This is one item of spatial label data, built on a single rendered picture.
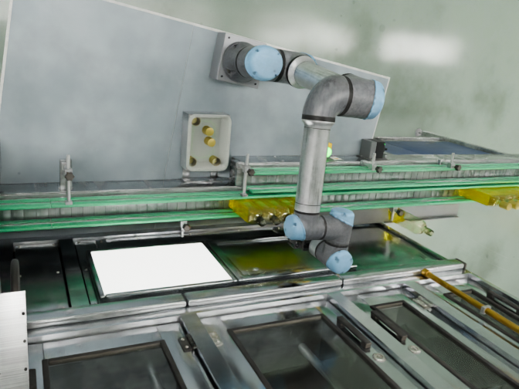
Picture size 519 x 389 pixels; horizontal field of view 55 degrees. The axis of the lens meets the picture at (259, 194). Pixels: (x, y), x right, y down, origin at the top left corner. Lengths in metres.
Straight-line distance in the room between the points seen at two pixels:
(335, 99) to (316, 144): 0.14
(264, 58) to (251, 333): 0.90
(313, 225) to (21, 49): 1.13
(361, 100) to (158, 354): 0.88
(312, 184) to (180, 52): 0.82
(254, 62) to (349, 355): 0.98
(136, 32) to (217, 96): 0.39
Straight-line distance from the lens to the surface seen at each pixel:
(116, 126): 1.95
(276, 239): 2.00
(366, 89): 1.48
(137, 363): 1.34
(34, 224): 1.84
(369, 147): 2.36
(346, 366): 1.40
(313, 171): 1.42
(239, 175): 1.99
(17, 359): 1.21
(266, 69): 1.76
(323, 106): 1.40
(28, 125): 1.93
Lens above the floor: 2.65
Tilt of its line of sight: 59 degrees down
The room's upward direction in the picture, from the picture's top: 126 degrees clockwise
